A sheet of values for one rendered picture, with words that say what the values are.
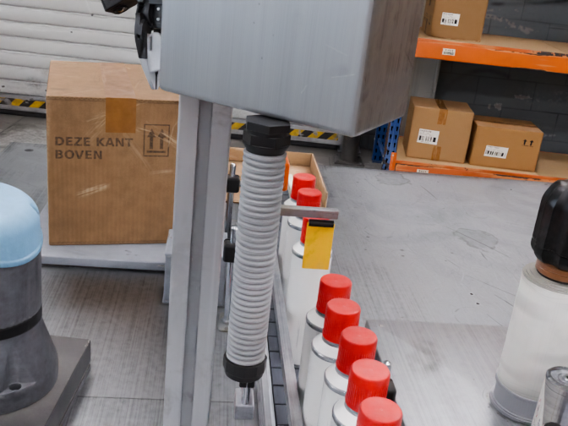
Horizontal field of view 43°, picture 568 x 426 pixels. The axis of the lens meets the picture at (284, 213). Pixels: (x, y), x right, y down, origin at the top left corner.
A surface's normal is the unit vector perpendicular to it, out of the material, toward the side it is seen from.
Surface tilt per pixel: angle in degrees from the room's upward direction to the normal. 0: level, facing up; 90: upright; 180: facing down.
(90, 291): 0
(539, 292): 93
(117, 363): 0
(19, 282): 90
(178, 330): 90
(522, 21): 90
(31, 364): 73
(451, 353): 0
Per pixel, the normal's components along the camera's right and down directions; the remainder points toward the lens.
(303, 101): -0.51, 0.27
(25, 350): 0.82, 0.00
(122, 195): 0.26, 0.38
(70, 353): 0.11, -0.92
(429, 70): -0.04, 0.37
